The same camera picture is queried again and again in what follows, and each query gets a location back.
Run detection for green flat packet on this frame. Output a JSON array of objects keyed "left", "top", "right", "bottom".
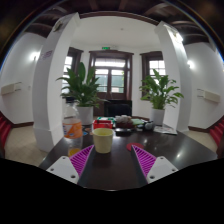
[{"left": 131, "top": 118, "right": 145, "bottom": 127}]

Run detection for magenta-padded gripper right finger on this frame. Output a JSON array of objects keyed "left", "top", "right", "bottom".
[{"left": 129, "top": 144, "right": 179, "bottom": 188}]

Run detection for red carpeted staircase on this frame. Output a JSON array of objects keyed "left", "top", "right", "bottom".
[
  {"left": 209, "top": 116, "right": 224, "bottom": 148},
  {"left": 0, "top": 113, "right": 14, "bottom": 148}
]

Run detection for green box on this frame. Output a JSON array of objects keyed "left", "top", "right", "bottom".
[{"left": 96, "top": 116, "right": 117, "bottom": 123}]

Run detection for red plastic box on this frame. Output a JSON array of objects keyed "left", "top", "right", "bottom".
[{"left": 92, "top": 119, "right": 114, "bottom": 130}]

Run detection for clear orange-label drink bottle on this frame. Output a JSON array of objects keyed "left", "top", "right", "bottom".
[{"left": 62, "top": 101, "right": 84, "bottom": 158}]

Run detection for grey round headphones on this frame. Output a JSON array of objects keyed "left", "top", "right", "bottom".
[{"left": 143, "top": 120, "right": 156, "bottom": 132}]

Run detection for flat round red coaster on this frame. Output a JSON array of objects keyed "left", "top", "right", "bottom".
[{"left": 125, "top": 142, "right": 145, "bottom": 153}]

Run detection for dark bowl of white items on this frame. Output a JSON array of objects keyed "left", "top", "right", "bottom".
[{"left": 114, "top": 114, "right": 134, "bottom": 129}]

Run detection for small black case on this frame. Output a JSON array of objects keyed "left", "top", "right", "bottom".
[{"left": 114, "top": 127, "right": 133, "bottom": 136}]

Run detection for small potted leafy plant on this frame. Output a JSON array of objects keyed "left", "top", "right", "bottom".
[{"left": 139, "top": 73, "right": 185, "bottom": 127}]

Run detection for printed magazine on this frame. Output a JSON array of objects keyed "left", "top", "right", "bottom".
[{"left": 153, "top": 124, "right": 178, "bottom": 136}]

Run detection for large potted leafy plant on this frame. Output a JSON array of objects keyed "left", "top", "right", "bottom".
[{"left": 56, "top": 61, "right": 109, "bottom": 126}]

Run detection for pale yellow cup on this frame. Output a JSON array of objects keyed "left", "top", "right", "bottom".
[{"left": 92, "top": 127, "right": 115, "bottom": 154}]

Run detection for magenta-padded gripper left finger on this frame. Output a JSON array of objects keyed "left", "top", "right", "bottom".
[{"left": 45, "top": 144, "right": 98, "bottom": 188}]

